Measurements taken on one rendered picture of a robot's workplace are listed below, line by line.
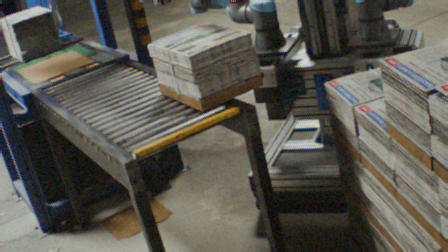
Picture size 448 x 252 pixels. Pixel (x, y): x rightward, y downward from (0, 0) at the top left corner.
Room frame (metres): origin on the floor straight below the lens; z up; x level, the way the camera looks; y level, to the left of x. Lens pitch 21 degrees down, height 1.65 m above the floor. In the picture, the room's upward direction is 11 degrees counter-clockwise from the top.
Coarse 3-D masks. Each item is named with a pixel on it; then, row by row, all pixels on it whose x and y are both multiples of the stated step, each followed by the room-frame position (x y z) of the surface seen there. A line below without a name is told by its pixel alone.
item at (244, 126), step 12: (120, 60) 3.24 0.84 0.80; (144, 72) 2.94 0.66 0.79; (156, 72) 2.87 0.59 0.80; (240, 108) 2.20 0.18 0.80; (252, 108) 2.19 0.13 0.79; (228, 120) 2.29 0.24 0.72; (240, 120) 2.21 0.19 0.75; (252, 120) 2.18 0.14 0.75; (240, 132) 2.23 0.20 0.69; (252, 132) 2.18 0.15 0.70
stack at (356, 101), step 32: (352, 96) 2.03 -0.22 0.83; (352, 128) 1.98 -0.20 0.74; (384, 128) 1.73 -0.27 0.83; (352, 160) 2.03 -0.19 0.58; (384, 160) 1.73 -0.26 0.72; (416, 160) 1.50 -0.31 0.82; (384, 192) 1.76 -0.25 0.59; (416, 192) 1.52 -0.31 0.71; (352, 224) 2.18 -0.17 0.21; (384, 224) 1.81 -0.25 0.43; (416, 224) 1.53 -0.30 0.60
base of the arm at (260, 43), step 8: (256, 32) 2.87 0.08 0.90; (264, 32) 2.83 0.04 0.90; (272, 32) 2.83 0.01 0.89; (280, 32) 2.86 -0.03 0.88; (256, 40) 2.86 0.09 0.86; (264, 40) 2.82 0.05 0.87; (272, 40) 2.82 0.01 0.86; (280, 40) 2.83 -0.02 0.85; (256, 48) 2.85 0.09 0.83; (264, 48) 2.81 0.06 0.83; (272, 48) 2.81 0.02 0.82
